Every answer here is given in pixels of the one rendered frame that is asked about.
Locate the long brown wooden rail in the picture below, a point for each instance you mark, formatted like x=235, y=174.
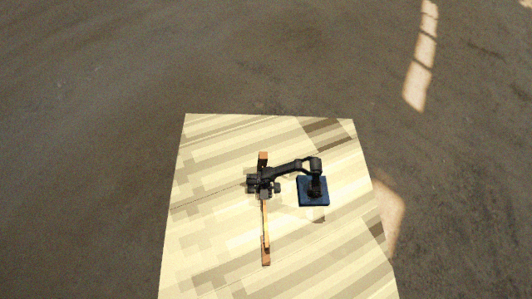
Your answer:
x=265, y=225

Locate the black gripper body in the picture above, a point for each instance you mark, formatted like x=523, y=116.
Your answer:
x=276, y=186

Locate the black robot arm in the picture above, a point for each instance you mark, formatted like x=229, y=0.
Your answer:
x=266, y=175

